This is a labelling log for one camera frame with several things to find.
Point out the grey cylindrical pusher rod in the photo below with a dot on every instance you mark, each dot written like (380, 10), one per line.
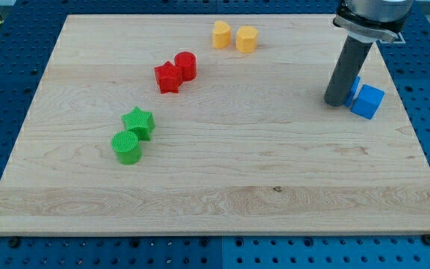
(349, 63)

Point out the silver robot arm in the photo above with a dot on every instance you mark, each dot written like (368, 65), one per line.
(365, 21)

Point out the red star block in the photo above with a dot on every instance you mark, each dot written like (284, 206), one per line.
(168, 77)

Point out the green star block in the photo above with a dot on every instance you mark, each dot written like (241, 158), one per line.
(140, 122)

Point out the blue flat block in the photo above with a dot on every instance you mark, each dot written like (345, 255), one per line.
(352, 91)

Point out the blue cube block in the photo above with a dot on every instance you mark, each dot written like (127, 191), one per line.
(367, 102)

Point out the yellow hexagon block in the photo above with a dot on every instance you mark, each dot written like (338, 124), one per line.
(246, 39)

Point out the yellow heart block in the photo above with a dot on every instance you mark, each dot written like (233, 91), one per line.
(221, 34)

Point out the red cylinder block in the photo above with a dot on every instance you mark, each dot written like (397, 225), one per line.
(187, 62)

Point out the wooden board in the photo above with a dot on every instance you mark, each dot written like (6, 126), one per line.
(248, 147)

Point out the green cylinder block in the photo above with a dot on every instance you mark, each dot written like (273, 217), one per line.
(126, 147)

